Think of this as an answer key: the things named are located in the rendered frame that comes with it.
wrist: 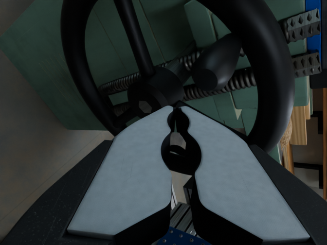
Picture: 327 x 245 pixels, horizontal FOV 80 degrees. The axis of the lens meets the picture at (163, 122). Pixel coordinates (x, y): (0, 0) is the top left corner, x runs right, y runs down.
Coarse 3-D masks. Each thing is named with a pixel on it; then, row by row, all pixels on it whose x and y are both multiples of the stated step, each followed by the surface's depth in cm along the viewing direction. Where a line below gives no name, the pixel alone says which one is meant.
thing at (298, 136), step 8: (296, 112) 51; (304, 112) 50; (296, 120) 52; (304, 120) 51; (296, 128) 54; (304, 128) 53; (296, 136) 55; (304, 136) 54; (296, 144) 57; (304, 144) 56
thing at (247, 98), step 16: (272, 0) 20; (288, 0) 19; (304, 0) 19; (288, 16) 20; (224, 32) 24; (304, 48) 21; (240, 64) 25; (304, 80) 23; (240, 96) 28; (256, 96) 27; (304, 96) 24
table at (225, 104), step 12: (192, 0) 23; (192, 12) 24; (204, 12) 23; (192, 24) 25; (204, 24) 24; (204, 36) 25; (216, 36) 25; (204, 48) 26; (216, 96) 30; (228, 96) 29; (228, 108) 30; (252, 120) 41; (276, 156) 44
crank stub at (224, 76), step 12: (228, 36) 14; (216, 48) 12; (228, 48) 12; (240, 48) 14; (204, 60) 11; (216, 60) 11; (228, 60) 12; (192, 72) 12; (204, 72) 11; (216, 72) 11; (228, 72) 11; (204, 84) 12; (216, 84) 12
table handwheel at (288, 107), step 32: (64, 0) 21; (96, 0) 20; (128, 0) 18; (224, 0) 13; (256, 0) 13; (64, 32) 23; (128, 32) 20; (256, 32) 14; (256, 64) 15; (288, 64) 15; (96, 96) 31; (128, 96) 23; (160, 96) 21; (288, 96) 16; (256, 128) 19
